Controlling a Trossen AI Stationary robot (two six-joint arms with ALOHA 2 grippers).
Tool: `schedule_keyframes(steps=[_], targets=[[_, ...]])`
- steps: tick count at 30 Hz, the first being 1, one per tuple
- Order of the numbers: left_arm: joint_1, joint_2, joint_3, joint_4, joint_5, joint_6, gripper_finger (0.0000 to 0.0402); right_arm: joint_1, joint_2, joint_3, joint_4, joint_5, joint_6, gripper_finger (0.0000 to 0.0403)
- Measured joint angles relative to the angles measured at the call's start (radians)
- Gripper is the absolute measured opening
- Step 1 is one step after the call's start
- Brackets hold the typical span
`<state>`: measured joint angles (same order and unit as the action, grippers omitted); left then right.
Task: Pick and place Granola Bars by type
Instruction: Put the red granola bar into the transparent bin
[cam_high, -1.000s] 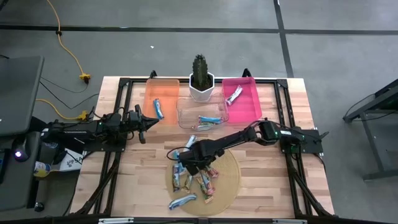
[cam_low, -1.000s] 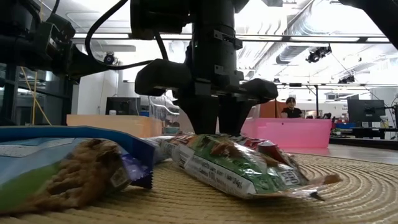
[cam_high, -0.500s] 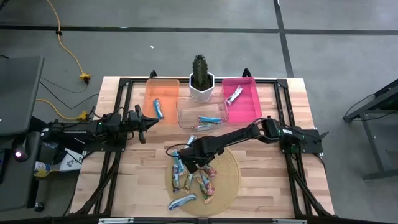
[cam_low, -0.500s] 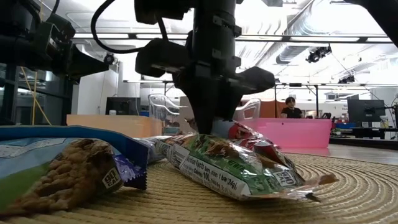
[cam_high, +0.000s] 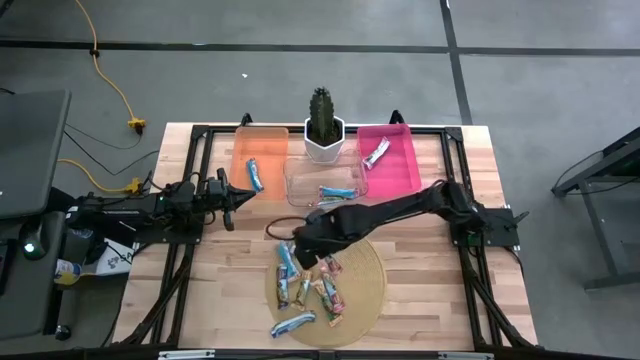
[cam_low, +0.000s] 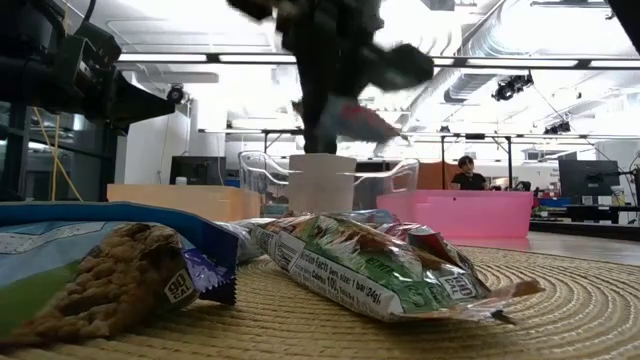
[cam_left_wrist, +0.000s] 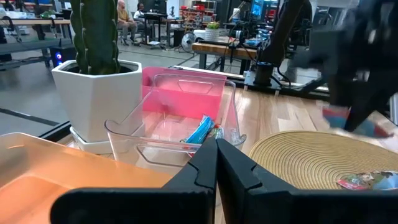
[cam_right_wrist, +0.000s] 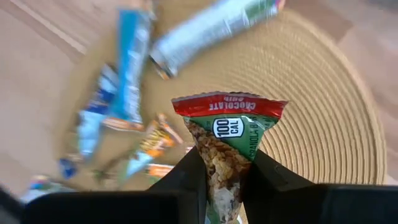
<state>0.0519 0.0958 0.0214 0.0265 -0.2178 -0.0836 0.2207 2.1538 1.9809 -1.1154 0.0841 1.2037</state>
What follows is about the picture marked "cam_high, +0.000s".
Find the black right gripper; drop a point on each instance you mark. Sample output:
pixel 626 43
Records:
pixel 325 230

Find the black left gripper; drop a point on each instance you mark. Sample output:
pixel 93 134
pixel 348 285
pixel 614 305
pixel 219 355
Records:
pixel 226 202

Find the light blue granola bar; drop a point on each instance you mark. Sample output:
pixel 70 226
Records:
pixel 287 260

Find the red Chewy granola bar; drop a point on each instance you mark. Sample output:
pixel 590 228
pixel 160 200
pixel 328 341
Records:
pixel 334 264

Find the brown gold granola bar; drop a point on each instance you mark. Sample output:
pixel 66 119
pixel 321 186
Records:
pixel 302 292

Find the dark blue granola bar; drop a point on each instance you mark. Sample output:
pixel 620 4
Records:
pixel 282 290

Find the green clear-ended granola bar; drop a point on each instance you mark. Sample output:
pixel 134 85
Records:
pixel 330 202

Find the blue yellow-lettered granola bar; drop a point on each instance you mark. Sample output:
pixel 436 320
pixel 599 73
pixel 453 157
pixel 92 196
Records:
pixel 339 192

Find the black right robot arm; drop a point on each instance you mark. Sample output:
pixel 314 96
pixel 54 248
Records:
pixel 400 205

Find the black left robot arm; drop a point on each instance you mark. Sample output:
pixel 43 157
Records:
pixel 125 215

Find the orange translucent plastic bin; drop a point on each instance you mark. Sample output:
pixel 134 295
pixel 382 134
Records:
pixel 270 145

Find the round woven straw placemat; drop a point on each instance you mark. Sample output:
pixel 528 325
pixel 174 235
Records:
pixel 360 300

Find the clear plastic bin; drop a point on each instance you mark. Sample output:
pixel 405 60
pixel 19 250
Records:
pixel 310 180

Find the white hexagonal plant pot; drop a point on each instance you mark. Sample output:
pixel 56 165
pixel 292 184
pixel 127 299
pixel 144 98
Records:
pixel 325 152

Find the green cactus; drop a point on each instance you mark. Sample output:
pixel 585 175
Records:
pixel 321 115

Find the pink translucent plastic bin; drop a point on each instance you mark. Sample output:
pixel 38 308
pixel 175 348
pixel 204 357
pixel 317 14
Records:
pixel 400 170

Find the white printed bag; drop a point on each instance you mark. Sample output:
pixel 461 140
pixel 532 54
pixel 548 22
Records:
pixel 117 260

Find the yellow white bottle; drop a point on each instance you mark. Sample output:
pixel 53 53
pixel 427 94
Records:
pixel 67 272

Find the black computer mouse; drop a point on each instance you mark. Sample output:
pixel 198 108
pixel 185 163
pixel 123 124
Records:
pixel 31 245

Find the grey flat panel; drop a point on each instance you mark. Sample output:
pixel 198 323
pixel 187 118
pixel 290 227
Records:
pixel 30 150

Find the black metal side table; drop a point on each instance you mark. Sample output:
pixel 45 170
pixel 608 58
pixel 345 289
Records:
pixel 597 235

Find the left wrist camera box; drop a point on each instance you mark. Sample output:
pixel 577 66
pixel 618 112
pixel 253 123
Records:
pixel 215 186

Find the black metal table frame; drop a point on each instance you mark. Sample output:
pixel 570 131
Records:
pixel 220 131

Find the silver edge bracket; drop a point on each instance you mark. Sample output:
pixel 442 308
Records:
pixel 465 356
pixel 187 354

